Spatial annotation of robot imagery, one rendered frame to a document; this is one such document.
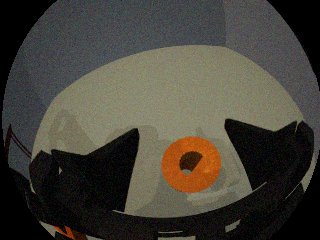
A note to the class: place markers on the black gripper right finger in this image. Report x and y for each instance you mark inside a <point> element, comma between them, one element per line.
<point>257,148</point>

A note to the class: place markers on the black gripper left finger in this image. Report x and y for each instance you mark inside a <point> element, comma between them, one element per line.
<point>107,170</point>

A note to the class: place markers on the orange knob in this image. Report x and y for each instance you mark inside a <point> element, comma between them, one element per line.
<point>199,156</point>

